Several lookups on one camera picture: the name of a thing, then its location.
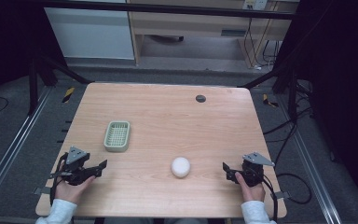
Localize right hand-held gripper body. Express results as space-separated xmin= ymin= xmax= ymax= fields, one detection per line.
xmin=241 ymin=151 xmax=276 ymax=188

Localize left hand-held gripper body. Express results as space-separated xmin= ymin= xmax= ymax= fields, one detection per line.
xmin=50 ymin=146 xmax=96 ymax=187

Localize person's right hand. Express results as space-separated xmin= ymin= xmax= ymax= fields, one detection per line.
xmin=234 ymin=171 xmax=267 ymax=203

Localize person's left hand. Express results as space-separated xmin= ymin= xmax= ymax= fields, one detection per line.
xmin=53 ymin=175 xmax=97 ymax=205

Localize green slotted soap dish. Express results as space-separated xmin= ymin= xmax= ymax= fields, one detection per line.
xmin=103 ymin=120 xmax=131 ymax=153

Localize white round soap bar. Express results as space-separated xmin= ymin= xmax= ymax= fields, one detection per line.
xmin=171 ymin=156 xmax=192 ymax=179

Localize yellow black floor tape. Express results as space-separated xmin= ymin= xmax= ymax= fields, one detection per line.
xmin=262 ymin=93 xmax=280 ymax=108
xmin=62 ymin=86 xmax=76 ymax=104

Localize white cabinet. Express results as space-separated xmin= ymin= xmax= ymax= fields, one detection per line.
xmin=43 ymin=0 xmax=136 ymax=61

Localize wooden desk with drawer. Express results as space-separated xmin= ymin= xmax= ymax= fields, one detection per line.
xmin=127 ymin=0 xmax=301 ymax=69

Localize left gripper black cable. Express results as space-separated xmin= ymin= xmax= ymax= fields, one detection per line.
xmin=48 ymin=152 xmax=69 ymax=207

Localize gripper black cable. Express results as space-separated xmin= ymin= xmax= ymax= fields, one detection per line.
xmin=48 ymin=152 xmax=69 ymax=207
xmin=260 ymin=173 xmax=280 ymax=223

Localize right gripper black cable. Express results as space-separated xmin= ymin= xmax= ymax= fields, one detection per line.
xmin=260 ymin=173 xmax=280 ymax=223

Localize black floor cable loop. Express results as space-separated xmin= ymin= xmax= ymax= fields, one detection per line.
xmin=275 ymin=172 xmax=313 ymax=205

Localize metal floor rail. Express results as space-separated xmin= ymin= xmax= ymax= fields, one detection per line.
xmin=279 ymin=92 xmax=343 ymax=224
xmin=0 ymin=86 xmax=54 ymax=216

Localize black cables under desk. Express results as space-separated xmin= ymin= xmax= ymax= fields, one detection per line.
xmin=242 ymin=17 xmax=282 ymax=68

